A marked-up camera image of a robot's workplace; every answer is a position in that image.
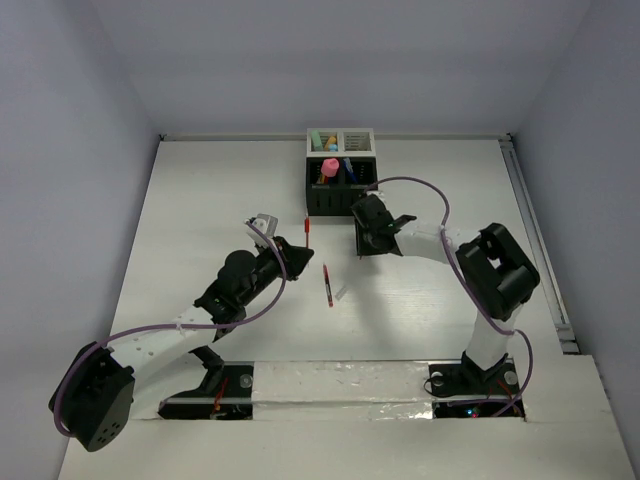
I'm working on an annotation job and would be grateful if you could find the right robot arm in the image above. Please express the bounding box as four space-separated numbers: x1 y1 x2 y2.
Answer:
351 194 540 392

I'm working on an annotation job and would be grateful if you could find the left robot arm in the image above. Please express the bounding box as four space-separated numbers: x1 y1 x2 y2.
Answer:
48 236 314 452

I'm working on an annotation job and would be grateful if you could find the pink capped marker bundle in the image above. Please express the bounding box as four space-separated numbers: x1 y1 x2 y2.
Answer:
318 158 340 184

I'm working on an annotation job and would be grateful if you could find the white slotted organizer box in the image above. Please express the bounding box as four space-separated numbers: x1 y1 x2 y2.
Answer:
306 128 376 158

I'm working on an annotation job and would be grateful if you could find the orange highlighter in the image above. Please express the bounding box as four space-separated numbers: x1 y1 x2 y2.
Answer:
324 136 337 150

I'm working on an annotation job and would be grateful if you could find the dark red gel pen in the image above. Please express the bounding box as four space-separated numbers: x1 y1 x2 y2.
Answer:
322 263 334 308

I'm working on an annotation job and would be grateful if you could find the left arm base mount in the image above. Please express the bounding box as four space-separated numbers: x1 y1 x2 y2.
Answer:
158 347 254 420

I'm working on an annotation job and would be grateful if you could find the clear cap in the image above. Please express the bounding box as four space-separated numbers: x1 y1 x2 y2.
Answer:
335 285 347 300

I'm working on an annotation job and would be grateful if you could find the green highlighter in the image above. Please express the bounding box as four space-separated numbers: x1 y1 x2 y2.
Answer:
310 130 323 151

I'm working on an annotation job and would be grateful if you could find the black slotted organizer box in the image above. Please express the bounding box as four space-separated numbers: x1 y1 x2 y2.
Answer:
305 156 378 216

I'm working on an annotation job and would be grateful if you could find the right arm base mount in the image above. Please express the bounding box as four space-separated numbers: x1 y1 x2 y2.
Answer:
423 354 526 419

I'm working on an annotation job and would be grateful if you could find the purple ink pen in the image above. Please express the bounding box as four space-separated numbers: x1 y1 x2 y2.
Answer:
343 157 354 176

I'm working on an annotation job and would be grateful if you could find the blue ballpoint pen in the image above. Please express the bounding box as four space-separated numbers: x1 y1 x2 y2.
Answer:
347 168 358 184

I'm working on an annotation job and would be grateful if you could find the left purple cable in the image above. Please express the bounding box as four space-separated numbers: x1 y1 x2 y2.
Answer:
52 222 287 434

